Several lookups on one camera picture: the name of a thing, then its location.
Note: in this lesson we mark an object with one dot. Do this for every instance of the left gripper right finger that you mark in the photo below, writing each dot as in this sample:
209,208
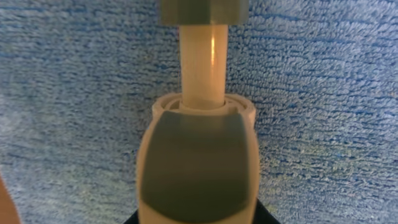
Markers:
263,216

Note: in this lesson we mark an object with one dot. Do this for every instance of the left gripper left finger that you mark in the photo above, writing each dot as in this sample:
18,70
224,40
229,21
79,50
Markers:
133,219

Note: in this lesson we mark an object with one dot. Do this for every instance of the white pipette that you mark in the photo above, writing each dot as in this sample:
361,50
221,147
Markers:
196,161

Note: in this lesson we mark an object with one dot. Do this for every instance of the blue cloth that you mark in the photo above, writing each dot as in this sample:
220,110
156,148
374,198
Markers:
326,93

